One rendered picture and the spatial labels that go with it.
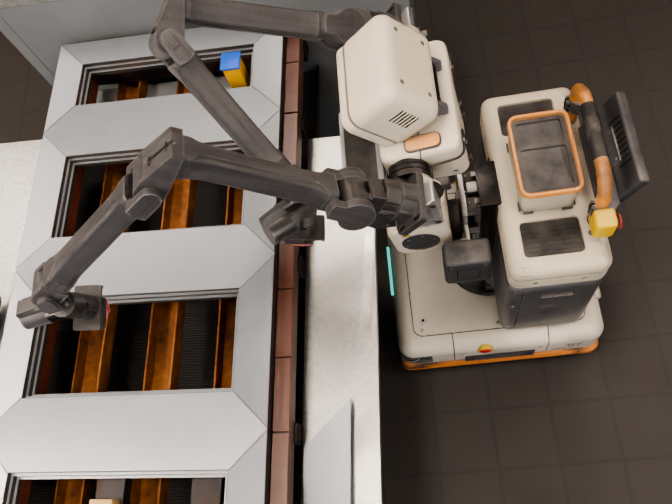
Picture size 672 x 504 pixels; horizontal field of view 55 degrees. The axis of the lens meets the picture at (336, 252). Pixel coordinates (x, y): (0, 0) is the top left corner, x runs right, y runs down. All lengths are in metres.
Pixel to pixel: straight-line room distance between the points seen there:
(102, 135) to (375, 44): 1.05
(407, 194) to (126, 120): 1.06
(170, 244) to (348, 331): 0.53
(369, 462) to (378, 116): 0.87
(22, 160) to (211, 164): 1.27
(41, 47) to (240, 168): 1.41
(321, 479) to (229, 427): 0.26
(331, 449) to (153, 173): 0.86
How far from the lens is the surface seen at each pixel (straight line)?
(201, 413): 1.64
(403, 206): 1.28
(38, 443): 1.83
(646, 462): 2.45
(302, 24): 1.46
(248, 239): 1.73
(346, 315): 1.79
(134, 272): 1.82
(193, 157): 1.13
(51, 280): 1.39
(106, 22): 2.30
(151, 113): 2.06
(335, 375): 1.75
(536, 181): 1.67
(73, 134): 2.14
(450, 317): 2.18
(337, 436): 1.69
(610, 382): 2.47
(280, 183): 1.19
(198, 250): 1.77
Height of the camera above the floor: 2.37
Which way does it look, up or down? 65 degrees down
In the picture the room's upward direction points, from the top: 25 degrees counter-clockwise
